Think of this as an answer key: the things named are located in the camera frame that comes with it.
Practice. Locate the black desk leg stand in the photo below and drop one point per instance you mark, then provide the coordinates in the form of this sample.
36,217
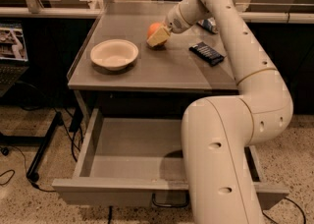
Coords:
41,142

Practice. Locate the silver blue soda can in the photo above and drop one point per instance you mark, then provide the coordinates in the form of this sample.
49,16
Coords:
209,24

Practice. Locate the grey open top drawer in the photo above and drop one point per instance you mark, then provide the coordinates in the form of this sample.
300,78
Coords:
124,161

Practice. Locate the grey cabinet table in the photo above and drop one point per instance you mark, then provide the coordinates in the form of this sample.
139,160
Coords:
173,68

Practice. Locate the orange fruit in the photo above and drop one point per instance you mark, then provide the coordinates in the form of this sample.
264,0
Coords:
153,29

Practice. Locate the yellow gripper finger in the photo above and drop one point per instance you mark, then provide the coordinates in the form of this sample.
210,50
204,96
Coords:
158,36

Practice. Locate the metal drawer handle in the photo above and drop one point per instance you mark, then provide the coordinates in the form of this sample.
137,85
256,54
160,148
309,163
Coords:
170,200

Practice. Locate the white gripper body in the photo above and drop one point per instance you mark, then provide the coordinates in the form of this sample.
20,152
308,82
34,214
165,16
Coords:
174,22

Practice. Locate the white paper bowl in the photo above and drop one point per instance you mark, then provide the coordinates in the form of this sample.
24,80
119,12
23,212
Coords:
114,54

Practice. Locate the laptop computer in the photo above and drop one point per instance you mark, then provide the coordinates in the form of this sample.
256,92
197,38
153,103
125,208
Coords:
13,55

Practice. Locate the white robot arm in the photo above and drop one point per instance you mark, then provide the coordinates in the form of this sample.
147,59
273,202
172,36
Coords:
216,129

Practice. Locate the dark blue snack packet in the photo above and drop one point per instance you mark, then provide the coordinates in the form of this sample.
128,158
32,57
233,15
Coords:
206,53

